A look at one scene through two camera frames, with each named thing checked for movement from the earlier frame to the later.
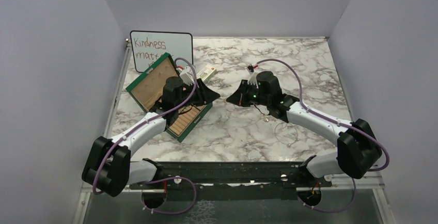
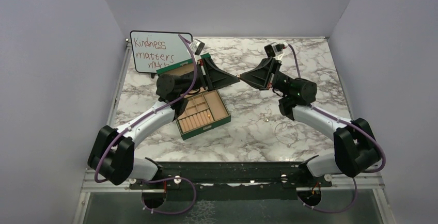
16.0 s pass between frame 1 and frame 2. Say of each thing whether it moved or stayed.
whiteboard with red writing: stayed
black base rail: stayed
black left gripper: moved
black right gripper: moved
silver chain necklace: stayed
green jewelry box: moved
